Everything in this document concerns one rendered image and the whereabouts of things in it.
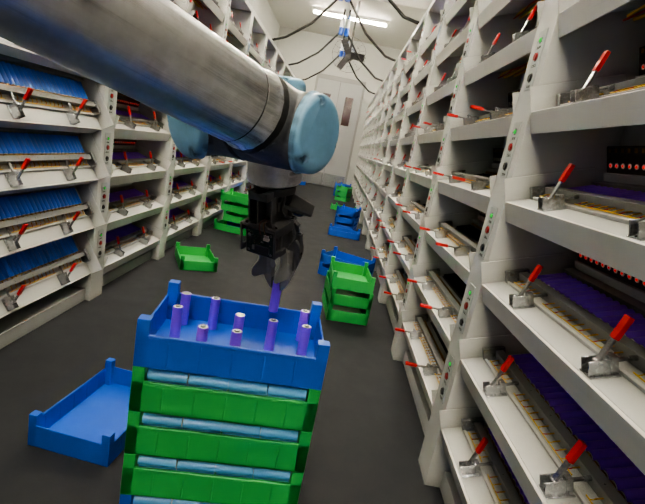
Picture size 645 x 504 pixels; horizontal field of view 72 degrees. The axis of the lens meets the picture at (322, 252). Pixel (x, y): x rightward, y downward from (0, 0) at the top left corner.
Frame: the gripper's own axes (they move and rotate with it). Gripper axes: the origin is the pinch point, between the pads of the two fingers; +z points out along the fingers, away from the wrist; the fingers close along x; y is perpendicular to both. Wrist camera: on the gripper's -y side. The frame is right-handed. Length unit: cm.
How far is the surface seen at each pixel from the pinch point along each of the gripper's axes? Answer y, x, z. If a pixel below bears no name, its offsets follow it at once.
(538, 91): -44, 34, -35
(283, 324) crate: -1.1, 0.8, 10.6
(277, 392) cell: 15.8, 10.1, 10.2
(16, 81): -16, -98, -24
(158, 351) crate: 24.5, -6.3, 2.9
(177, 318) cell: 16.1, -10.5, 3.3
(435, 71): -176, -21, -28
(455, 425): -25, 37, 41
